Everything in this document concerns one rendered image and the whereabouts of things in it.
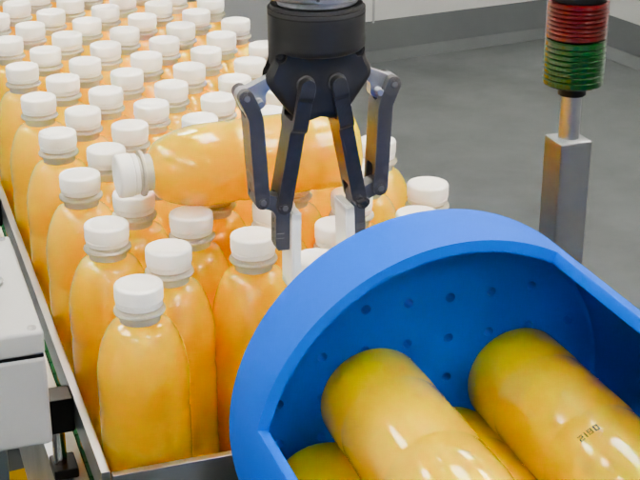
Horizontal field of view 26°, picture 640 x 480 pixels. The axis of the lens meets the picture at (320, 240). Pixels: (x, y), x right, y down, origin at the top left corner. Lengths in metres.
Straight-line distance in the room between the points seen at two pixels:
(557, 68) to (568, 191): 0.14
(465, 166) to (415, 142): 0.28
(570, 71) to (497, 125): 3.62
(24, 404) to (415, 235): 0.37
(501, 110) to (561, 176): 3.74
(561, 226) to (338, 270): 0.66
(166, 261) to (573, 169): 0.53
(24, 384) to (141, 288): 0.12
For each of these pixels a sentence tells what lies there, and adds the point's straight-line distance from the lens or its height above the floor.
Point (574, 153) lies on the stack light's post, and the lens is 1.50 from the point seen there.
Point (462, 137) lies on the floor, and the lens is 4.92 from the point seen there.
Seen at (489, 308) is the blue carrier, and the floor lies 1.16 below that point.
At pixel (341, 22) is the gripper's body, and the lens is 1.04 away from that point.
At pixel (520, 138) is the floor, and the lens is 4.94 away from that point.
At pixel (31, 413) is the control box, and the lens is 1.11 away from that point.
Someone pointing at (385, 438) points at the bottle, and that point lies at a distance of 0.84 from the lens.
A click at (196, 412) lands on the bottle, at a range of 1.20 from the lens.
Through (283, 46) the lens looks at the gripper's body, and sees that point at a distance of 1.05.
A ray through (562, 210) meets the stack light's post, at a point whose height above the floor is 1.02.
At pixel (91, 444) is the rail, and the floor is 0.98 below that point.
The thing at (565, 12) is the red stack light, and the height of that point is 1.24.
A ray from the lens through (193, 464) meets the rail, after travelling 1.13.
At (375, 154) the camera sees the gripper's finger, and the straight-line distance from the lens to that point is 1.11.
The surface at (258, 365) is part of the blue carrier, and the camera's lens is 0.90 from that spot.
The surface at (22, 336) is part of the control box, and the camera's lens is 1.08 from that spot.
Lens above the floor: 1.58
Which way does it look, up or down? 23 degrees down
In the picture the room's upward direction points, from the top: straight up
